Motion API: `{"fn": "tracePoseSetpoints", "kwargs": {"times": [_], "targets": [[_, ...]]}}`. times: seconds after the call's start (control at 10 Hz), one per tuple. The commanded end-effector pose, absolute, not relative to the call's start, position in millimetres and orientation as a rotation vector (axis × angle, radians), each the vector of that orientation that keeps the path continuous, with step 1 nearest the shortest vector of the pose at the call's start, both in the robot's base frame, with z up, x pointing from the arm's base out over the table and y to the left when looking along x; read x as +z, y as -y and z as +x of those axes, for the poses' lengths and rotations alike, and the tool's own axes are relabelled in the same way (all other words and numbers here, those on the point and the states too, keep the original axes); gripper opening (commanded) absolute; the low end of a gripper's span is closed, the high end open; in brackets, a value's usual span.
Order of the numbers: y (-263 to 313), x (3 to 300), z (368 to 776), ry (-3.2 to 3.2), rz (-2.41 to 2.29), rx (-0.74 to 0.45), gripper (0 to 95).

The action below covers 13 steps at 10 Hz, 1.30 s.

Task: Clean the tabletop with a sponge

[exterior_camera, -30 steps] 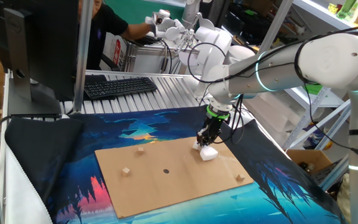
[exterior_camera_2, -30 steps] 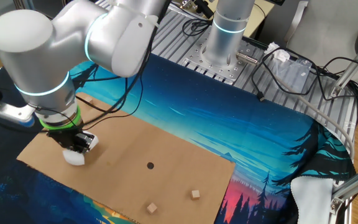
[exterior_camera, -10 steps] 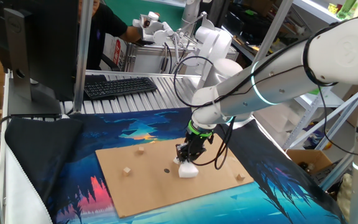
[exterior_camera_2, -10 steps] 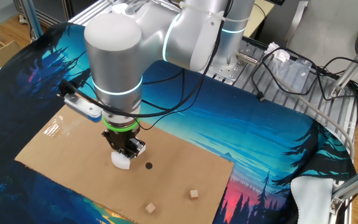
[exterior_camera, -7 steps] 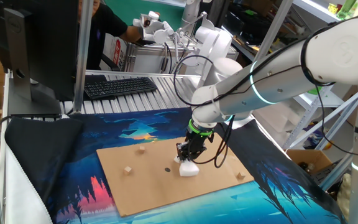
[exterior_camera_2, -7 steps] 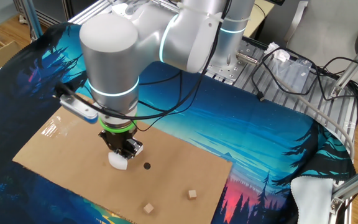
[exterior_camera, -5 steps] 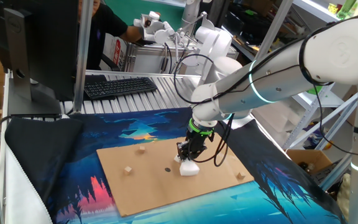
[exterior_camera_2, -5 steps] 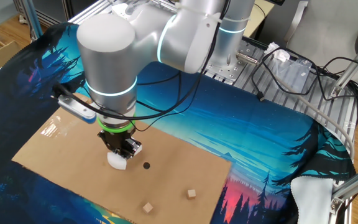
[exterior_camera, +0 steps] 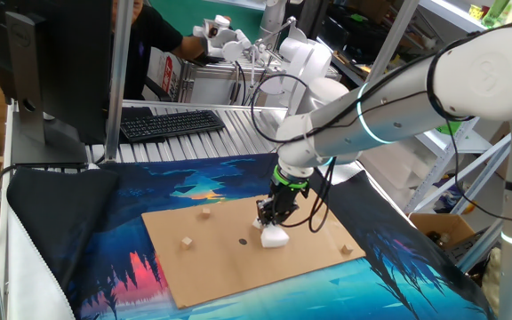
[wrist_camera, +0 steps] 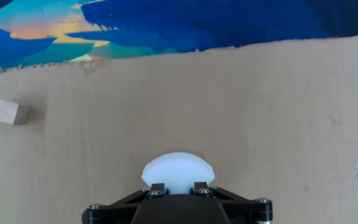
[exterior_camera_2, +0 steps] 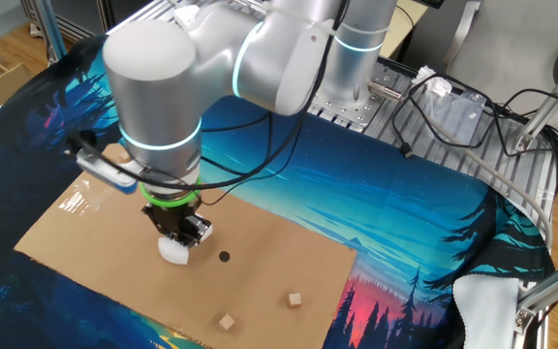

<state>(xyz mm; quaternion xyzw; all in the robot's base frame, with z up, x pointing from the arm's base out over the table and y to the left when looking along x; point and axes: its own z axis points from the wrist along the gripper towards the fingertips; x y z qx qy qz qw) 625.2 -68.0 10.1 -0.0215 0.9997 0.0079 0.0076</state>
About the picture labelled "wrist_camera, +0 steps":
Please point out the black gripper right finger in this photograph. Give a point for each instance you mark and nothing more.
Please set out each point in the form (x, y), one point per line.
(247, 211)

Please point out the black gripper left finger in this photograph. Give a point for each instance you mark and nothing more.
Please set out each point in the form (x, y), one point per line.
(117, 211)

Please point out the white rectangular sponge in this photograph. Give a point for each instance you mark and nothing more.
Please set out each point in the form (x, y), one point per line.
(177, 171)

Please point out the brown cardboard sheet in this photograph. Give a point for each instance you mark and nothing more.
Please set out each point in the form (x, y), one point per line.
(197, 109)

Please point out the small wooden cube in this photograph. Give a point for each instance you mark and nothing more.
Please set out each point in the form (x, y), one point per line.
(9, 112)

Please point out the printed landscape cloth mat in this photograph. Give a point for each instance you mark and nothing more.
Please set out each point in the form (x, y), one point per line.
(197, 21)

